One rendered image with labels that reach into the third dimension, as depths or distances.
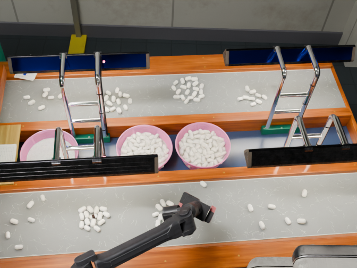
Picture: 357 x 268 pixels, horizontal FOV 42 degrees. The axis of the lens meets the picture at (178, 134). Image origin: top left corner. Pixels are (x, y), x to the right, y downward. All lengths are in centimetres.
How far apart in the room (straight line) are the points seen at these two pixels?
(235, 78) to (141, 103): 54
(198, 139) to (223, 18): 164
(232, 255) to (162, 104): 87
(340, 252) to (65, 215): 131
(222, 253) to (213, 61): 111
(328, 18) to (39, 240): 279
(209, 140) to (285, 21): 180
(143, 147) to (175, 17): 168
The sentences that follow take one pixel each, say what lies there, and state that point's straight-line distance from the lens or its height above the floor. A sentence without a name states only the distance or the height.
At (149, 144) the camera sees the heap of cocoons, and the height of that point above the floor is 74.
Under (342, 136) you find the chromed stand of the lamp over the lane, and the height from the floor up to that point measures 112.
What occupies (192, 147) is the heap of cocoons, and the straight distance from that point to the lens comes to 228.
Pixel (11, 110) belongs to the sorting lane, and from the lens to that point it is 249.
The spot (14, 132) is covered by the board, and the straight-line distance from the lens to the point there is 235.
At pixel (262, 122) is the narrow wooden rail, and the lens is 242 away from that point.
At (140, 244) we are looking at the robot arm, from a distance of 161.
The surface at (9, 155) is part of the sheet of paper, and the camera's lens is 228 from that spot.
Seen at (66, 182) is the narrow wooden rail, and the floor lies 76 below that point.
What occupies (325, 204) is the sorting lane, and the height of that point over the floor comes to 74.
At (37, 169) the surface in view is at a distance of 183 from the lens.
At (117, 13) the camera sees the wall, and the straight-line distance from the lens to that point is 375.
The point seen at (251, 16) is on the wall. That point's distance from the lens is 379.
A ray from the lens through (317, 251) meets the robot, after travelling 109.
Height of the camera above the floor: 259
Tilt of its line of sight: 53 degrees down
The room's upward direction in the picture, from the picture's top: 5 degrees clockwise
